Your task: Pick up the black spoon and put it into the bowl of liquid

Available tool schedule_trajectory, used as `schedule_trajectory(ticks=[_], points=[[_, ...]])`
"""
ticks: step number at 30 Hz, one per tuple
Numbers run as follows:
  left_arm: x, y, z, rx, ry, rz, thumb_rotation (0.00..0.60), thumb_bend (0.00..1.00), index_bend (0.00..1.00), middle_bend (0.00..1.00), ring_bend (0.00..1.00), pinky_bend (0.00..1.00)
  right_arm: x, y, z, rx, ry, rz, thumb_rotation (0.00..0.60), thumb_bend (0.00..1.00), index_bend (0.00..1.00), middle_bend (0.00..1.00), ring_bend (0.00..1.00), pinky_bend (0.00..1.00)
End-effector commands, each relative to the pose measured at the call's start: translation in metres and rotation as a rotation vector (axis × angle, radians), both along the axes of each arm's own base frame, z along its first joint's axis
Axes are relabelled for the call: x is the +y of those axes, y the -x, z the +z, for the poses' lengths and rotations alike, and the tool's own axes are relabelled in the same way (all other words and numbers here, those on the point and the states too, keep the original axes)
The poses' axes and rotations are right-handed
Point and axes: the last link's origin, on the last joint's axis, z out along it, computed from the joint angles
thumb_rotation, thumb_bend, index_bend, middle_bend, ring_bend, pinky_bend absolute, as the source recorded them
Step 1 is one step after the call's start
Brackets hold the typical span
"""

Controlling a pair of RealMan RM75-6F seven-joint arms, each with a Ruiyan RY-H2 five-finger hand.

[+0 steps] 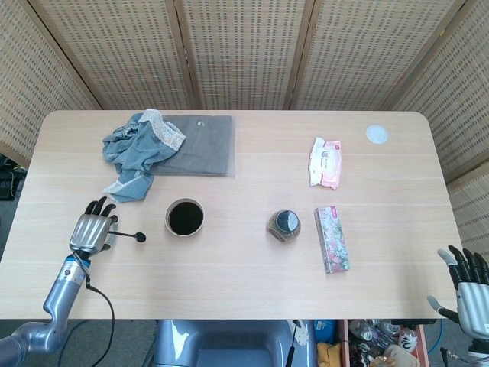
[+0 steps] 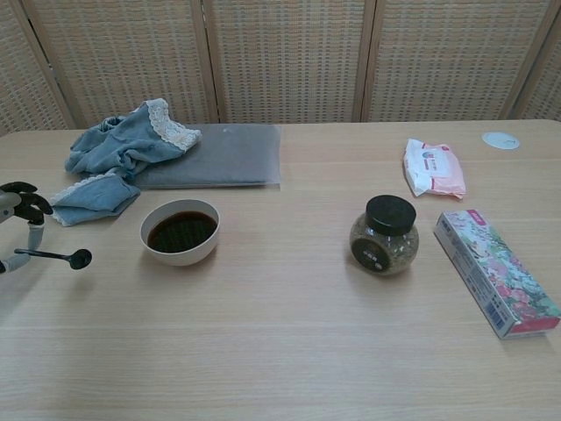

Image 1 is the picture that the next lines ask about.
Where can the black plastic spoon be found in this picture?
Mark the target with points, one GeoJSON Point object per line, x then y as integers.
{"type": "Point", "coordinates": [131, 235]}

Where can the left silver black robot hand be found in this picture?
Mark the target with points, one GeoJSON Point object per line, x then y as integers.
{"type": "Point", "coordinates": [89, 231]}

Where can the bamboo folding screen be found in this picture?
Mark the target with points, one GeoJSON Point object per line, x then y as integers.
{"type": "Point", "coordinates": [244, 49]}

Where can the white round table grommet cover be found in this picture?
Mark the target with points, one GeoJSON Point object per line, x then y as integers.
{"type": "Point", "coordinates": [377, 134]}

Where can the blue cloth with lace trim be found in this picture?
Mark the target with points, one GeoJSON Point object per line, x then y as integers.
{"type": "Point", "coordinates": [133, 153]}

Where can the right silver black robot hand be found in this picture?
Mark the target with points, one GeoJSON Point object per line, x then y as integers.
{"type": "Point", "coordinates": [473, 302]}

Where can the blue plastic container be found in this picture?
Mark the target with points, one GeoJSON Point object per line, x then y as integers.
{"type": "Point", "coordinates": [324, 330]}

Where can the yellow bag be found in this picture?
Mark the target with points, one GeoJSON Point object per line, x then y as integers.
{"type": "Point", "coordinates": [328, 353]}

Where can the floral tissue box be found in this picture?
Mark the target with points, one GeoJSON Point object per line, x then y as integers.
{"type": "Point", "coordinates": [331, 239]}

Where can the pink white wet wipes pack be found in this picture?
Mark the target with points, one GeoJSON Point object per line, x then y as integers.
{"type": "Point", "coordinates": [324, 162]}

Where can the clear plastic food container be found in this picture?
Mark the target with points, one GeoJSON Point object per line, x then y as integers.
{"type": "Point", "coordinates": [397, 355]}

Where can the glass jar with black lid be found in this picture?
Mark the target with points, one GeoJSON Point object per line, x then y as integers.
{"type": "Point", "coordinates": [284, 225]}

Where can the white bowl of dark liquid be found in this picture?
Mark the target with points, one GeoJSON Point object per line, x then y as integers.
{"type": "Point", "coordinates": [184, 218]}

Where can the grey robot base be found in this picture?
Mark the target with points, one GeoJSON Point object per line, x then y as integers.
{"type": "Point", "coordinates": [229, 344]}

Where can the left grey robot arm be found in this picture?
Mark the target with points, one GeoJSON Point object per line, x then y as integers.
{"type": "Point", "coordinates": [57, 298]}

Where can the white tag on black rod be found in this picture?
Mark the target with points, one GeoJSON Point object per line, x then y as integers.
{"type": "Point", "coordinates": [302, 338]}

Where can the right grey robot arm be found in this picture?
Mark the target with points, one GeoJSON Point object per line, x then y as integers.
{"type": "Point", "coordinates": [479, 348]}

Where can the red crate of clutter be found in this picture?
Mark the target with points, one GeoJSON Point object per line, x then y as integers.
{"type": "Point", "coordinates": [382, 344]}

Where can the grey folded cloth in bag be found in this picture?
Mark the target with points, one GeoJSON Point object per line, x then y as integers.
{"type": "Point", "coordinates": [206, 149]}

